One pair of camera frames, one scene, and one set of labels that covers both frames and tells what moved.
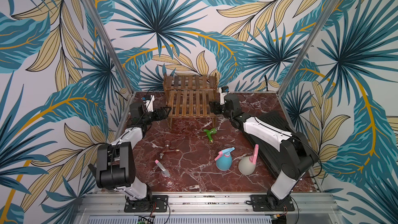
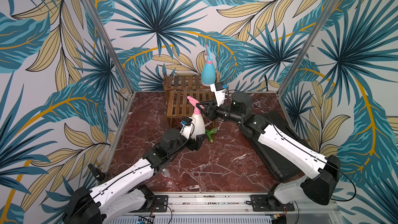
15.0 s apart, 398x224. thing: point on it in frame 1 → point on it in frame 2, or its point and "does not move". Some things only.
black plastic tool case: (272, 152) does not move
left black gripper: (163, 115) → (192, 145)
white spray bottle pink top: (247, 165) → (199, 125)
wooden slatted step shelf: (189, 96) does not move
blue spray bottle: (224, 159) → (208, 73)
